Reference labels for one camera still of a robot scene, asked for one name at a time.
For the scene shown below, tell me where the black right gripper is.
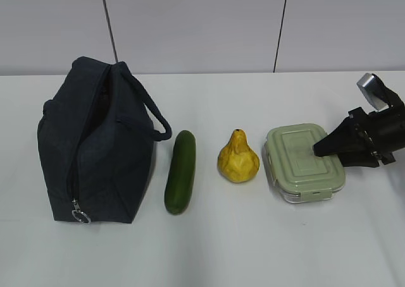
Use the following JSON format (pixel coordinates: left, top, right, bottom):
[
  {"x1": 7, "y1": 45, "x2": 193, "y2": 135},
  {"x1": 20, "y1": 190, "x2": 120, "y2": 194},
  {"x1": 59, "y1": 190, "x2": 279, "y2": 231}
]
[{"x1": 313, "y1": 102, "x2": 404, "y2": 168}]

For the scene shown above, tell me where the green lidded glass container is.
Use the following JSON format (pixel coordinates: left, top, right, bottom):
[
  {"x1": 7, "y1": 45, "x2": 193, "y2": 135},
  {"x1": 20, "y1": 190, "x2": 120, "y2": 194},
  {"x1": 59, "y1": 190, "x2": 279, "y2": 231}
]
[{"x1": 264, "y1": 123, "x2": 346, "y2": 204}]

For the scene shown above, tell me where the yellow pear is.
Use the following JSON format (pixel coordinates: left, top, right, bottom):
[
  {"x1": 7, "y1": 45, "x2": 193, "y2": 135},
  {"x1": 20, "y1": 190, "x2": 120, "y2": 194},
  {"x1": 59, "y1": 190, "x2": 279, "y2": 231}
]
[{"x1": 217, "y1": 128, "x2": 260, "y2": 183}]

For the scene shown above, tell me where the green cucumber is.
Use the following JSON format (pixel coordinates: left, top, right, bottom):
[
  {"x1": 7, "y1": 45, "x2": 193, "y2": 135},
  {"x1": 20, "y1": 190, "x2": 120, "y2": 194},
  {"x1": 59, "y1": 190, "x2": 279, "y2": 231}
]
[{"x1": 164, "y1": 130, "x2": 196, "y2": 215}]

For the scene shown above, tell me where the dark blue lunch bag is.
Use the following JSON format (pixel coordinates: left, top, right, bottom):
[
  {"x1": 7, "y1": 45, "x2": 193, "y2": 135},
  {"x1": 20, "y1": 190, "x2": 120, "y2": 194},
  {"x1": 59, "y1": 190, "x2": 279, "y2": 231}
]
[{"x1": 37, "y1": 56, "x2": 172, "y2": 224}]

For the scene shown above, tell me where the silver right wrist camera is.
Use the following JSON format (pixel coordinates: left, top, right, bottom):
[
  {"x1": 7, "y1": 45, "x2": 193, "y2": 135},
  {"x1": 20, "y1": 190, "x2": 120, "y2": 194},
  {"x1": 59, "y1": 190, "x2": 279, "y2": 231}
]
[{"x1": 357, "y1": 73, "x2": 390, "y2": 111}]

